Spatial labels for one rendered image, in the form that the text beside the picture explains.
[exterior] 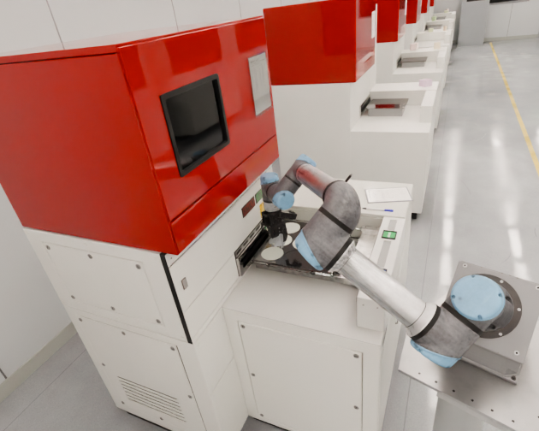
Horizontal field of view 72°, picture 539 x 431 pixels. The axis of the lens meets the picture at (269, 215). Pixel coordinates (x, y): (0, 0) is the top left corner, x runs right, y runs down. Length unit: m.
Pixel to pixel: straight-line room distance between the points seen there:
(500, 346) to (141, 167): 1.13
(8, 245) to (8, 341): 0.58
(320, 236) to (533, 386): 0.75
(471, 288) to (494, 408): 0.37
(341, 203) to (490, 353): 0.63
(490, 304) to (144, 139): 0.96
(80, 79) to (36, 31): 1.69
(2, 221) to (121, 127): 1.64
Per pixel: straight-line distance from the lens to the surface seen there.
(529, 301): 1.32
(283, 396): 1.83
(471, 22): 13.70
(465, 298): 1.09
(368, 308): 1.35
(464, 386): 1.33
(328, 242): 1.03
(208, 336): 1.53
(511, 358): 1.31
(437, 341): 1.10
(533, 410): 1.34
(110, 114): 1.07
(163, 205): 1.09
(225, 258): 1.51
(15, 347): 2.85
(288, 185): 1.39
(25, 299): 2.78
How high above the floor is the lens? 1.86
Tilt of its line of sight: 30 degrees down
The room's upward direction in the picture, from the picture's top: 8 degrees counter-clockwise
